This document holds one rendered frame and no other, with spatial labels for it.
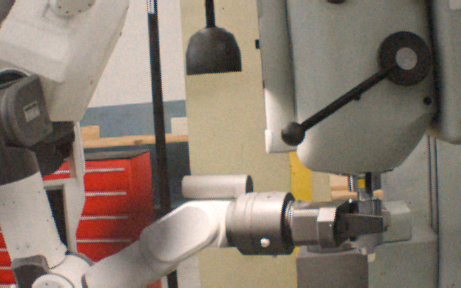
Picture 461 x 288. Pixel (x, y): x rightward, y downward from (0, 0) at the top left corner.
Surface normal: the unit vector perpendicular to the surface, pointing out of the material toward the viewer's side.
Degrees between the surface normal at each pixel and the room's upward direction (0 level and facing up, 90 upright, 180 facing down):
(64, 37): 58
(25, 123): 83
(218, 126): 90
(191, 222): 82
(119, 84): 90
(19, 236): 98
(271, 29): 90
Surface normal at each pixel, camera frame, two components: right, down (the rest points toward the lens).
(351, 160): 0.03, 0.63
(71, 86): 0.48, 0.77
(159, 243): -0.34, -0.05
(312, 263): -0.12, 0.08
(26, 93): 0.92, -0.17
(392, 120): 0.01, 0.38
